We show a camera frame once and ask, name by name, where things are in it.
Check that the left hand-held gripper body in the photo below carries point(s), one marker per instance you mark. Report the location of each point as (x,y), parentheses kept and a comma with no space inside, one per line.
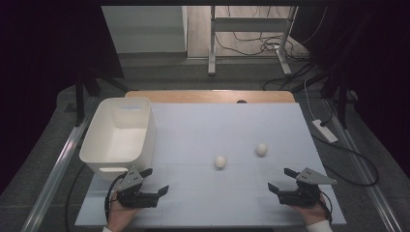
(137,199)

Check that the white ball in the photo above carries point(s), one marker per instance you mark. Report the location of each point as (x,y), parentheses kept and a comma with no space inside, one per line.
(220,161)
(261,149)

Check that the person's right hand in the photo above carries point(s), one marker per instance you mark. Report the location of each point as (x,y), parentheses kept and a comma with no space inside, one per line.
(312,214)

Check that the dark curtain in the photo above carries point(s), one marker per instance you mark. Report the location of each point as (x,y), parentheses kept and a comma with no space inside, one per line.
(380,64)
(38,64)

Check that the pale grey table mat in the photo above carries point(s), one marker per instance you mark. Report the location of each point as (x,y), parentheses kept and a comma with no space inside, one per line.
(209,129)

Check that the white power strip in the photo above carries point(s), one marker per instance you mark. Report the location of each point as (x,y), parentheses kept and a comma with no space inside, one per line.
(324,130)

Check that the white plastic bin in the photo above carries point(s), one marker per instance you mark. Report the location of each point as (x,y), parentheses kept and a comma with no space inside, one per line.
(119,145)

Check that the white metal desk frame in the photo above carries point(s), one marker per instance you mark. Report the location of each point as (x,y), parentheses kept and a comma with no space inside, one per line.
(211,48)

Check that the black stand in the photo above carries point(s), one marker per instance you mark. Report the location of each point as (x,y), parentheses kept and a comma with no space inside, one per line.
(79,96)
(342,100)

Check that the aluminium rail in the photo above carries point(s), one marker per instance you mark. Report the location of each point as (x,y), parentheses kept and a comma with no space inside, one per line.
(383,206)
(54,180)

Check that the person's left hand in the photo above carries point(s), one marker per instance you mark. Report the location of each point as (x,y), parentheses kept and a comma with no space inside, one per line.
(119,217)

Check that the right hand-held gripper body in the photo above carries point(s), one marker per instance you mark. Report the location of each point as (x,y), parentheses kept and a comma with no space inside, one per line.
(298,197)

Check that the wooden table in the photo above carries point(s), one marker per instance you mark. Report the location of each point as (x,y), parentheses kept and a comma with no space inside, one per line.
(193,96)

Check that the white cabinet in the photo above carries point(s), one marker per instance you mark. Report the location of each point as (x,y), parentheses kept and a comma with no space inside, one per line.
(145,32)

